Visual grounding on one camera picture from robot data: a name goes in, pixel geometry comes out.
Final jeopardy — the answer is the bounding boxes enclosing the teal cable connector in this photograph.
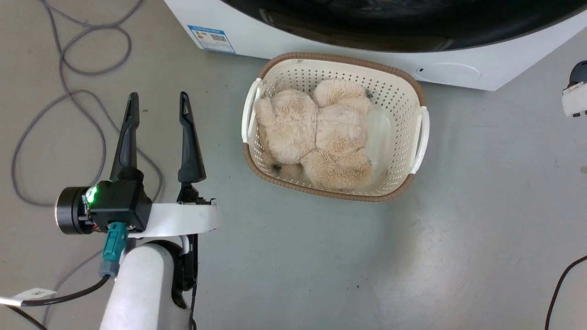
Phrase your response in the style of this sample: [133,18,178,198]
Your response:
[99,222,130,279]

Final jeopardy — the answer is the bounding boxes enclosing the dark glass washing machine door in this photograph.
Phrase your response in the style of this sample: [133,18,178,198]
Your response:
[220,0,587,54]

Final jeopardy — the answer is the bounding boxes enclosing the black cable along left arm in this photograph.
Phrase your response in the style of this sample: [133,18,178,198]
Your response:
[171,234,199,330]

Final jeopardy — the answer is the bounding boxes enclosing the black cable with white tag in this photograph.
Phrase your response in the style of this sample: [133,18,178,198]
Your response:
[0,274,111,330]

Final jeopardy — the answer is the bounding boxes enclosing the white washing machine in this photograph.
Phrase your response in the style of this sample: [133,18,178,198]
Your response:
[164,0,587,92]

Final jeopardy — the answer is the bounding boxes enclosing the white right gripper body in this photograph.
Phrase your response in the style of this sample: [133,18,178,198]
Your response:
[562,60,587,118]

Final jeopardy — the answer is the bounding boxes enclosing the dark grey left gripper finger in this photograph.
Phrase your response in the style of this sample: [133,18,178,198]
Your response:
[109,92,144,182]
[177,92,207,185]

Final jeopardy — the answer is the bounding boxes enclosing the grey floor cable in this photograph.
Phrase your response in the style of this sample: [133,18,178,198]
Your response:
[10,0,164,327]

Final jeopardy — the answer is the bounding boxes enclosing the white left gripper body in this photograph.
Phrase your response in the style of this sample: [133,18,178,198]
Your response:
[129,182,221,239]

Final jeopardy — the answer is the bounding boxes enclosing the round white filter cover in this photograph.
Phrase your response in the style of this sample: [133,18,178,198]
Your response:
[415,62,482,86]

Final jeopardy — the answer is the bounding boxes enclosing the thin black floor cable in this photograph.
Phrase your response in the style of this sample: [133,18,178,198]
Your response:
[544,255,587,330]

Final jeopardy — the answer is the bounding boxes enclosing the blue energy label sticker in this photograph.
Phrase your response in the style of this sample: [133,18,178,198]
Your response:
[187,25,236,55]

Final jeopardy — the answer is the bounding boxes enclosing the beige plush teddy bear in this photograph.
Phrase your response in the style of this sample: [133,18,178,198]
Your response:
[254,78,374,191]

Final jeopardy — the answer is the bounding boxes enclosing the cream laundry basket brown rim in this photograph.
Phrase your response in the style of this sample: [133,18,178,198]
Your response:
[241,52,431,203]

